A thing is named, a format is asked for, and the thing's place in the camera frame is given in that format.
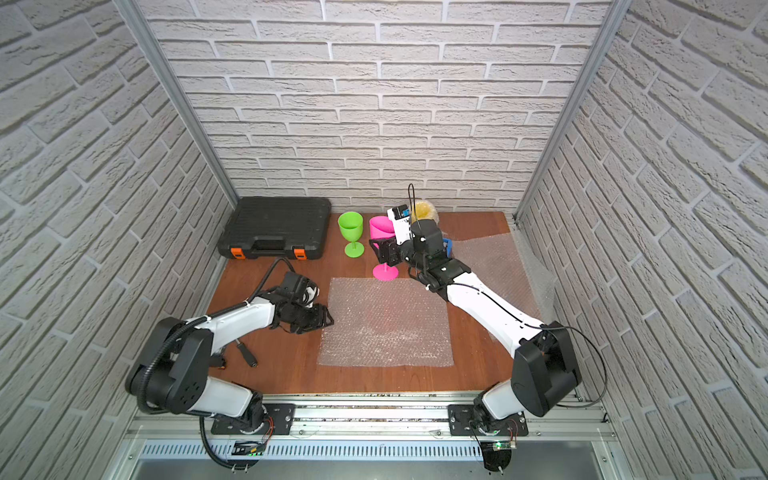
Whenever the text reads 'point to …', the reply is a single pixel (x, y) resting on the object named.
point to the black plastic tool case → (277, 227)
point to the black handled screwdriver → (250, 359)
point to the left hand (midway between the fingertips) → (330, 320)
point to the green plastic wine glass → (351, 224)
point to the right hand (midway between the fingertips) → (385, 236)
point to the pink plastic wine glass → (380, 228)
